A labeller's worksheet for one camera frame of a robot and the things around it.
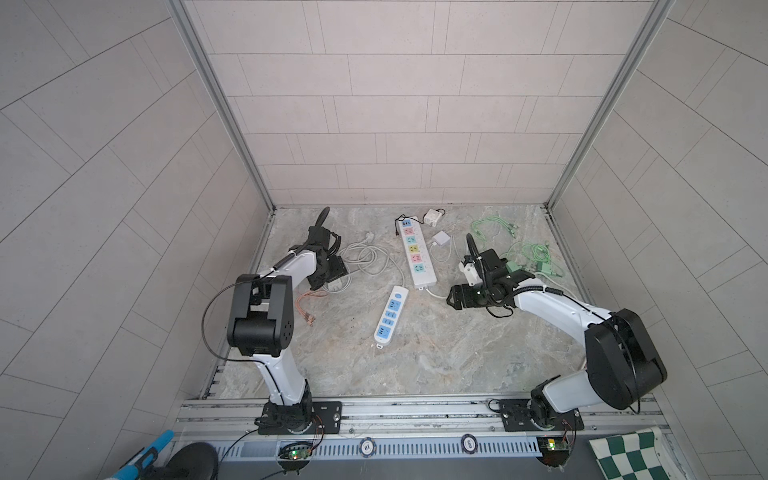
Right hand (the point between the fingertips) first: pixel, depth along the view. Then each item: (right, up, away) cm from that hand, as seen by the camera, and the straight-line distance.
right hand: (456, 299), depth 87 cm
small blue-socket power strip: (-19, -4, -1) cm, 20 cm away
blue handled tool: (-61, -19, -39) cm, 75 cm away
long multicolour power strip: (-11, +13, +12) cm, 21 cm away
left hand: (-36, +8, +9) cm, 38 cm away
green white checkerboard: (+35, -30, -22) cm, 51 cm away
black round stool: (-62, -30, -23) cm, 73 cm away
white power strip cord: (-28, +11, +14) cm, 33 cm away
